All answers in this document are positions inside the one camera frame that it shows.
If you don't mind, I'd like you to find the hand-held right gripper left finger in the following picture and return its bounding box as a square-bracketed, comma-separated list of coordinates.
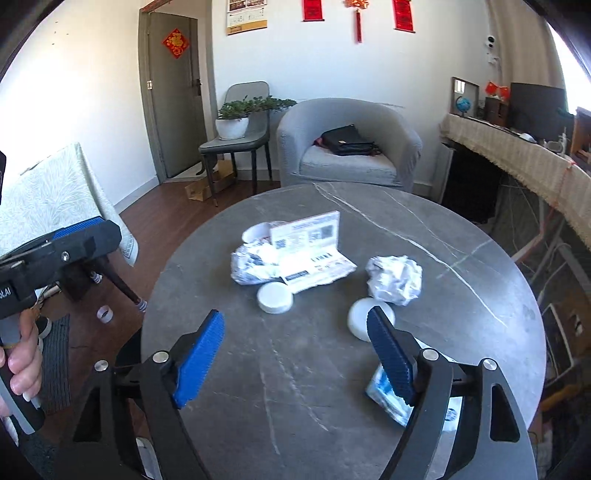
[55, 309, 227, 480]

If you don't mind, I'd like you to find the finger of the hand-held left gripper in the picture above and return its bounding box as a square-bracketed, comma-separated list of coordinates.
[28, 216, 123, 282]

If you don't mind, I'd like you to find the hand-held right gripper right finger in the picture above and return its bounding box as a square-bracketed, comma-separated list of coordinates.
[367, 305, 539, 480]

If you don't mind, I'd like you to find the blue white plastic packet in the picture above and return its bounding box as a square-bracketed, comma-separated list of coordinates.
[365, 364, 416, 428]

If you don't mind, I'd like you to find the white paper ball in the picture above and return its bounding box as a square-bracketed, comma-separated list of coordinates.
[366, 255, 424, 306]

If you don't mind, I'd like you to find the white round lid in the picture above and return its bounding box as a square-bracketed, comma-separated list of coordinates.
[257, 282, 295, 315]

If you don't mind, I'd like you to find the printed paper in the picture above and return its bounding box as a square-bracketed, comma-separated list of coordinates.
[230, 240, 287, 286]

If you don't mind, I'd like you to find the printed paper leaflet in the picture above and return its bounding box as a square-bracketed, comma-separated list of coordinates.
[277, 251, 358, 292]

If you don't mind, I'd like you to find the white paper cup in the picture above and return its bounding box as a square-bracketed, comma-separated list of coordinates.
[242, 222, 278, 245]

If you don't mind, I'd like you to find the printed card stand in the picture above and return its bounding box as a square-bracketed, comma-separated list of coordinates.
[269, 211, 341, 259]

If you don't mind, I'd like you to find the person's left hand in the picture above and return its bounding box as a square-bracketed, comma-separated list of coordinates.
[0, 318, 43, 418]

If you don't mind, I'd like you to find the table leg striped sock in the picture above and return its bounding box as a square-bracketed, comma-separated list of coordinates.
[99, 256, 147, 315]

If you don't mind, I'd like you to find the patterned table cloth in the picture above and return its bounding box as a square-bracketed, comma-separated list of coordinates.
[0, 142, 139, 296]

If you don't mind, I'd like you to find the white printed wrapper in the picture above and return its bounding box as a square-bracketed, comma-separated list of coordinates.
[443, 396, 462, 435]

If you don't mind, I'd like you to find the black ribbed mat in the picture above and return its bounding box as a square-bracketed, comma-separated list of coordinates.
[39, 314, 72, 414]

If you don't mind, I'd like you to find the cardboard box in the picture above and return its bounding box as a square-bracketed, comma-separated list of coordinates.
[185, 159, 237, 202]

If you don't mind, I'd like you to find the grey door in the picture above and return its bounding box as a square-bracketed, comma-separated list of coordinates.
[140, 11, 213, 185]

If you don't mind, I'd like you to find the grey dining chair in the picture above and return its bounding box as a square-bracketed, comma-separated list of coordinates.
[198, 82, 273, 199]

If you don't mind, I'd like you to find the potted plant white pot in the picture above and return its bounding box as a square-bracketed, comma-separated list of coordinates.
[215, 95, 297, 140]

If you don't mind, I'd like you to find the grey armchair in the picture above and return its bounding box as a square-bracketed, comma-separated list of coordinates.
[276, 98, 423, 192]

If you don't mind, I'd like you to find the red diamond door decoration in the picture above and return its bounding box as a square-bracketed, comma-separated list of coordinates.
[161, 28, 191, 59]

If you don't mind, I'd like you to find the black bag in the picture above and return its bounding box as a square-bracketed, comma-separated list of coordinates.
[314, 124, 382, 157]

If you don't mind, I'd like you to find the desk with lace cloth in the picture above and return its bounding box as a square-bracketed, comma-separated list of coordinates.
[438, 112, 591, 222]

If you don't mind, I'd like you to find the brown wooden box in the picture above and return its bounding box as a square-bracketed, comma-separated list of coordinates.
[485, 98, 509, 126]

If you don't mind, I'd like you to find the black monitor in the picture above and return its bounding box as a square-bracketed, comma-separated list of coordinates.
[508, 82, 568, 139]

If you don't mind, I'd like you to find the wooden bookshelf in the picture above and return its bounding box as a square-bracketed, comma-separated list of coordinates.
[570, 106, 591, 162]

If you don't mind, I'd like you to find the red knot ornament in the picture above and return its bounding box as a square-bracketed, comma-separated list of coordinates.
[344, 0, 370, 44]

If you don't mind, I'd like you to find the white wire rack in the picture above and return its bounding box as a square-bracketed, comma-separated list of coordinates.
[489, 175, 583, 278]

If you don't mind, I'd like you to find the wall calendar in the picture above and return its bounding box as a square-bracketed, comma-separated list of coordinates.
[226, 0, 269, 37]

